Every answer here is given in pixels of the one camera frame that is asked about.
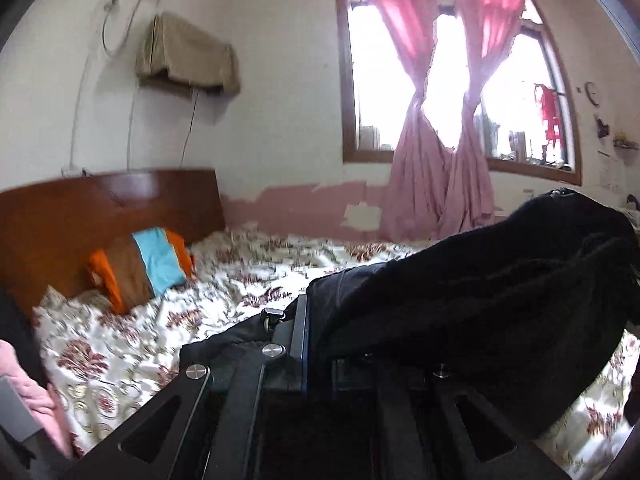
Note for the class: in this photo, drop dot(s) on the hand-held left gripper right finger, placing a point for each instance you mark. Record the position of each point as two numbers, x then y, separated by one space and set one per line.
352 375

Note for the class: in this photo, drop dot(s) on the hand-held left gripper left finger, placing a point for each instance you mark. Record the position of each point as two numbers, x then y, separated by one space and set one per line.
301 345

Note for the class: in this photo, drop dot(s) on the black padded jacket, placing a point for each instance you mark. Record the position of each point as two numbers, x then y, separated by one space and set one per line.
500 300

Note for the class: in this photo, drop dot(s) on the red hanging clothes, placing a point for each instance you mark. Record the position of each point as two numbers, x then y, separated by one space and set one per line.
549 115

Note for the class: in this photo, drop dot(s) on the floral bedspread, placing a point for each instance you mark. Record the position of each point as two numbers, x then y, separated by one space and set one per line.
200 300

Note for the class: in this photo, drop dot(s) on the orange brown blue striped pillow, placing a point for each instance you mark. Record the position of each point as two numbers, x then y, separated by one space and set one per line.
140 267

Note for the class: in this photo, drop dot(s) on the wooden headboard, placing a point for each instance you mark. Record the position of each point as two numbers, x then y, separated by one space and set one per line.
75 220

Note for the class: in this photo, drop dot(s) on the brown framed window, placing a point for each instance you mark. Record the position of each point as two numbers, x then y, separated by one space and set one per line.
350 85

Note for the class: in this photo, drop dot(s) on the pink fluffy garment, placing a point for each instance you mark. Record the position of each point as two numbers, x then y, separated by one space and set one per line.
30 395

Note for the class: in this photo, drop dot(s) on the white power strip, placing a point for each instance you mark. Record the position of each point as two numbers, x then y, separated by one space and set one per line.
74 170

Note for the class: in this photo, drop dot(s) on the grey box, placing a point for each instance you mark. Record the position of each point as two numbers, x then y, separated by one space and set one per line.
17 410

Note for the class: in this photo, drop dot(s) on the beige covered air conditioner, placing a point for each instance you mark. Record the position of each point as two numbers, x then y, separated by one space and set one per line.
190 55

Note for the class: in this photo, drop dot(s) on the white wall pipe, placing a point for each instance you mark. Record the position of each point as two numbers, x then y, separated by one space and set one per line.
82 90

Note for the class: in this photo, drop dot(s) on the dark wall hook item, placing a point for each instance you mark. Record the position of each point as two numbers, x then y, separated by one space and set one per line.
601 127

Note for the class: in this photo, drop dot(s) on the small wall shelf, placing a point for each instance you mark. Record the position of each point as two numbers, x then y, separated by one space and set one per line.
627 144

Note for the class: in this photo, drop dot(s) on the round wall clock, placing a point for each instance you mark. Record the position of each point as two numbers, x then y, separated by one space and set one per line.
592 94

